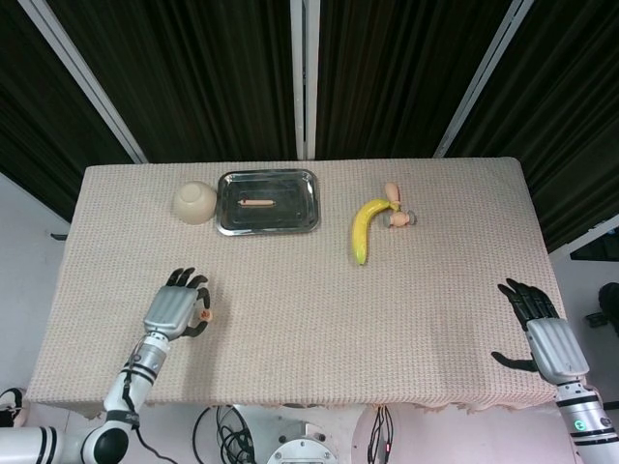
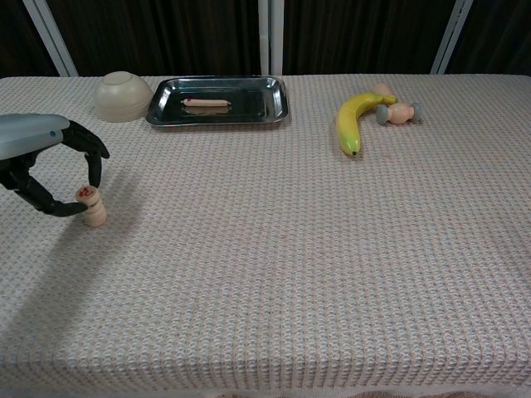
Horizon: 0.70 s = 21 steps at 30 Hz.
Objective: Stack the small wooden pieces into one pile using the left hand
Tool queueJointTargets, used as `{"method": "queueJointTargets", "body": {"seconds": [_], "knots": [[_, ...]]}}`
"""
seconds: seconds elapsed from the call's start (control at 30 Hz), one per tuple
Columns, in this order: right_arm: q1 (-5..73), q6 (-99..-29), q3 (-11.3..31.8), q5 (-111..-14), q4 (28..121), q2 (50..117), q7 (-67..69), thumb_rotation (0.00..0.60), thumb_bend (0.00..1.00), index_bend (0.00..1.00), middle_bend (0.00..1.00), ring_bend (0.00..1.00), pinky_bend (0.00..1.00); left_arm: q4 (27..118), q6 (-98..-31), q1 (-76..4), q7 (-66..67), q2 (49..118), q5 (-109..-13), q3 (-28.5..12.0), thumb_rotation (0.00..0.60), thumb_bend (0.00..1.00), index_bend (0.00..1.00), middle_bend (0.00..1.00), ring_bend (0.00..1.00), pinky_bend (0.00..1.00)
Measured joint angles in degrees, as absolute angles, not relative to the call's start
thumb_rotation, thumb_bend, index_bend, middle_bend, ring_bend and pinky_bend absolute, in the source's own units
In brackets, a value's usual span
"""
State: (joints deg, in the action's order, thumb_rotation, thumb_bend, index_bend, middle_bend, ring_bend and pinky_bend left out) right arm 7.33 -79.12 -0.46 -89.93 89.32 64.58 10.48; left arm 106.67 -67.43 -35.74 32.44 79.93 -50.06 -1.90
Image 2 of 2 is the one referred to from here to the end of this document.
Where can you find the beige upturned bowl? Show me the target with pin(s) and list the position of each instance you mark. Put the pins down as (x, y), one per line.
(122, 97)

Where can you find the white frame post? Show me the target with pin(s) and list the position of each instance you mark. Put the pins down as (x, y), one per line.
(452, 37)
(52, 39)
(270, 37)

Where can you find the black curtain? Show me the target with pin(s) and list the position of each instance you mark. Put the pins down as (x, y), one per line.
(502, 37)
(361, 37)
(16, 41)
(166, 37)

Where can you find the rectangular metal tray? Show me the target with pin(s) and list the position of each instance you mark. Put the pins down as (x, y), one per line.
(166, 112)

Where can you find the pink massage roller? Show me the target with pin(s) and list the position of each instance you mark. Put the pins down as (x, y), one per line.
(400, 114)

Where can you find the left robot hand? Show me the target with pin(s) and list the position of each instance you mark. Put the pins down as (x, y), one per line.
(29, 132)

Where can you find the yellow banana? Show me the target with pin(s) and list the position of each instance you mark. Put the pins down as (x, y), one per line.
(348, 124)

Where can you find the pink sausage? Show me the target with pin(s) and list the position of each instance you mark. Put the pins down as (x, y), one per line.
(205, 103)

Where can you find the beige woven tablecloth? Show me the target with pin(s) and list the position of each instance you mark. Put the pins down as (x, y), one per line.
(290, 257)

